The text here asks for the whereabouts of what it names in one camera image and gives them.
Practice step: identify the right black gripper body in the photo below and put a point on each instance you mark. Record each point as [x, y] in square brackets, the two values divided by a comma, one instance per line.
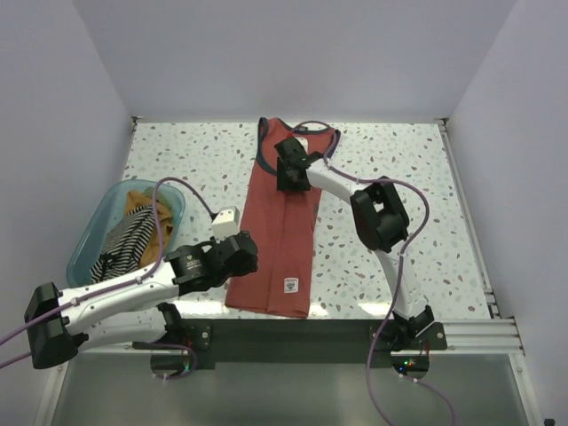
[285, 179]

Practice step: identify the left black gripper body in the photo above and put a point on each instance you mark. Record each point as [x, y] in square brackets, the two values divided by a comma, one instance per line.
[249, 266]

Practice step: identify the red tank top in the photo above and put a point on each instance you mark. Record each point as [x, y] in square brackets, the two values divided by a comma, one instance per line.
[282, 226]

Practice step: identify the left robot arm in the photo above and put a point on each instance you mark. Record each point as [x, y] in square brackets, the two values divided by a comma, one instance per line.
[137, 306]

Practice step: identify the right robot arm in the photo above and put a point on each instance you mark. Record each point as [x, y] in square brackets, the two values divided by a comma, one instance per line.
[381, 223]

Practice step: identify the black white striped tank top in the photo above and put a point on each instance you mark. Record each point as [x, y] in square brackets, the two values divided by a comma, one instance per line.
[117, 255]

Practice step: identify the mustard yellow tank top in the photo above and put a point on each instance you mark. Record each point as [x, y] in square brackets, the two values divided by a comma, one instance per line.
[147, 248]

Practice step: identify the teal plastic basket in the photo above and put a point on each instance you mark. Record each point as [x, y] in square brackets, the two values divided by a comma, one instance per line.
[107, 215]

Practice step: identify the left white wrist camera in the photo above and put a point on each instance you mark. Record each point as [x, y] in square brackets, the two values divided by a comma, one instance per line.
[226, 223]

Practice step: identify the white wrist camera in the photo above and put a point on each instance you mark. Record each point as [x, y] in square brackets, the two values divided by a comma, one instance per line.
[304, 143]
[226, 223]

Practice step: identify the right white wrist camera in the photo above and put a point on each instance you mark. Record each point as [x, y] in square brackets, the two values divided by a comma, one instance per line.
[304, 143]

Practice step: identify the aluminium frame rail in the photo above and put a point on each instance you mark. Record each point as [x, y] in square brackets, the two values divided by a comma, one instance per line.
[214, 161]

